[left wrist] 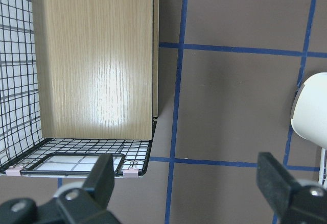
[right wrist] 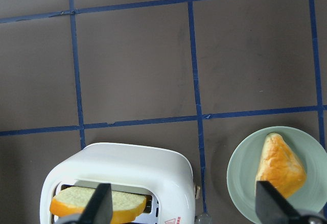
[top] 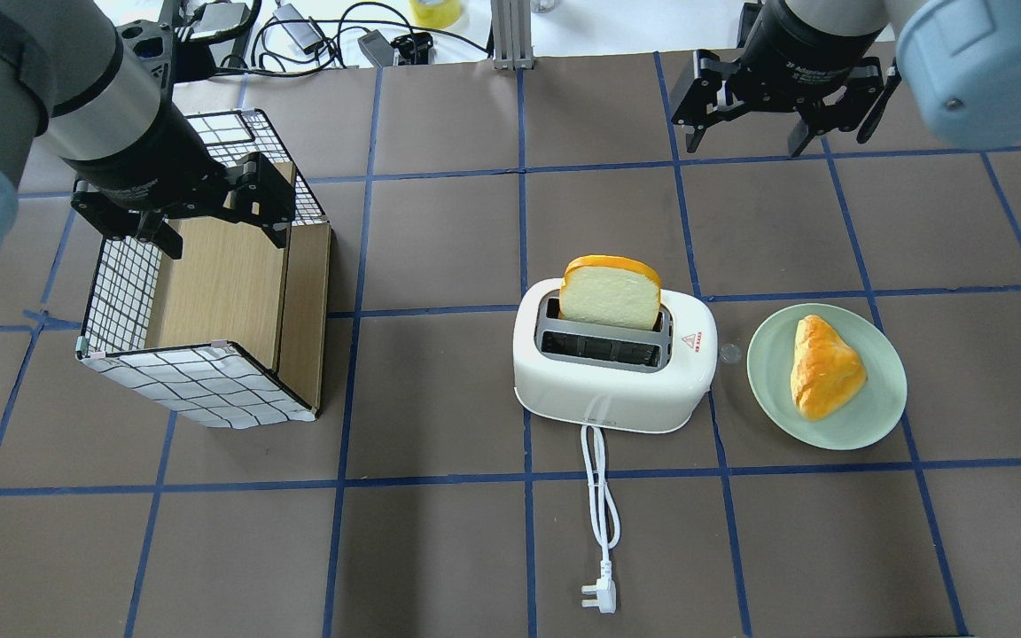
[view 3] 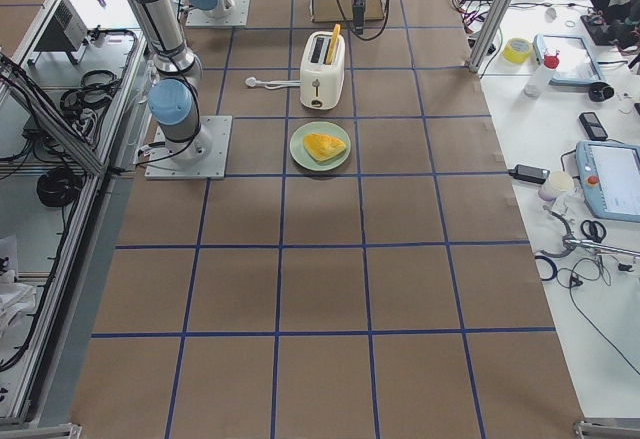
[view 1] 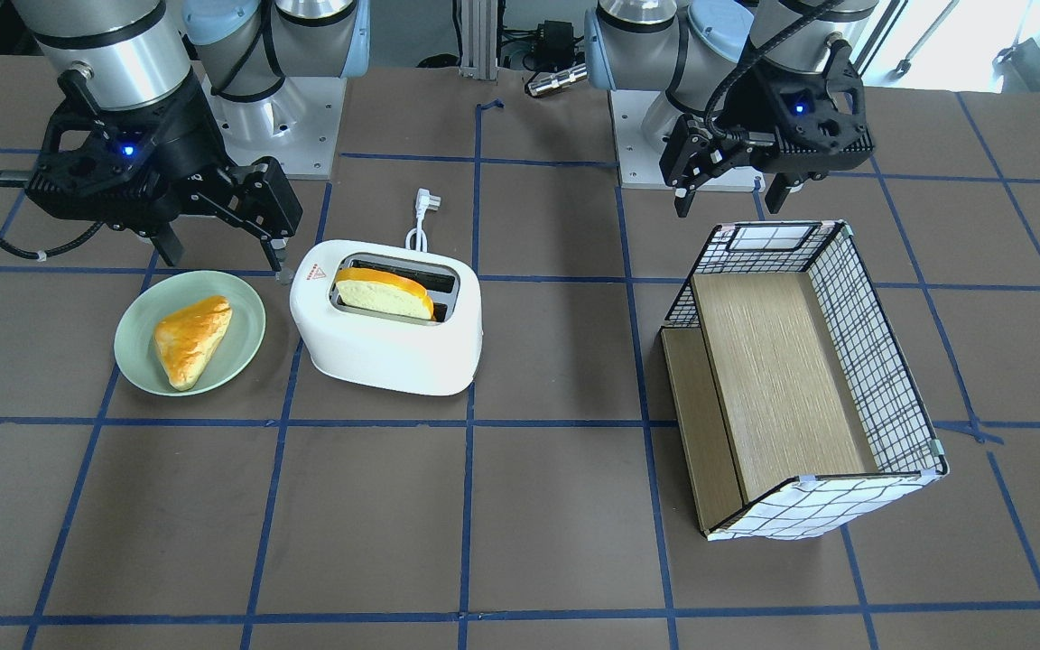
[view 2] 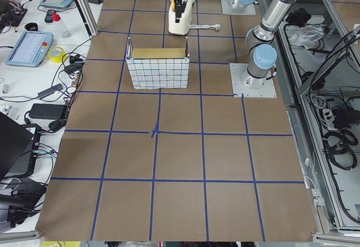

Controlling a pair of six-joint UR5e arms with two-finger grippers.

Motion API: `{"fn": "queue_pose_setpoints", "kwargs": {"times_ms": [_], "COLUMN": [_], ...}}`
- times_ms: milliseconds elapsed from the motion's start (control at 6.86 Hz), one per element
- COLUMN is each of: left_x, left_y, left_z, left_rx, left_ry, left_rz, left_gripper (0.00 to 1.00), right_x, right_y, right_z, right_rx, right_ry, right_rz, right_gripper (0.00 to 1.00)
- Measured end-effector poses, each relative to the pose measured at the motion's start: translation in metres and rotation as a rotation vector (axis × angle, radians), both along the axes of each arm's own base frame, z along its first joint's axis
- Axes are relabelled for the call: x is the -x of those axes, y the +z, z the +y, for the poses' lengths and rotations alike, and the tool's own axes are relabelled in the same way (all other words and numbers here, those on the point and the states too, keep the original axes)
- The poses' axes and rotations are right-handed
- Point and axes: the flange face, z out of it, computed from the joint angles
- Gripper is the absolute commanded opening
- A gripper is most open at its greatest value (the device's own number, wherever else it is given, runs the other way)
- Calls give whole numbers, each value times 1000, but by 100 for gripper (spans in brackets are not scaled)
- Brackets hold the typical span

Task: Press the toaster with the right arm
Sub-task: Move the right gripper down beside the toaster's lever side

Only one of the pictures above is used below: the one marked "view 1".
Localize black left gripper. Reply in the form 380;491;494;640
659;41;876;218

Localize silver metal cylinder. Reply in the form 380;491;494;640
524;63;589;98

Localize white toaster power cable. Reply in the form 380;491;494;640
405;187;441;253

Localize light green plate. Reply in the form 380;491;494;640
113;271;265;396

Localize white two-slot toaster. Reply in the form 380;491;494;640
290;240;483;396

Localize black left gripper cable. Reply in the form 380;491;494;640
703;0;846;138

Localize triangular bread on plate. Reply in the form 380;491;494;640
153;295;234;391

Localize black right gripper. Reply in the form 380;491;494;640
25;70;304;274

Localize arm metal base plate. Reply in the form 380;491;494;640
608;89;766;193
208;77;348;181

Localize aluminium profile post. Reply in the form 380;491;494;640
453;0;502;83

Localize black power adapter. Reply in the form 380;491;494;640
532;20;575;60

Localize bread slice in toaster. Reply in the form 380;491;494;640
334;267;436;320

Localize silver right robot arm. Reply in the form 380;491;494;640
15;1;371;277

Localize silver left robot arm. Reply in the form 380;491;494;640
583;1;876;218

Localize grid-pattern fabric storage box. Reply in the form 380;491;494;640
660;222;950;542

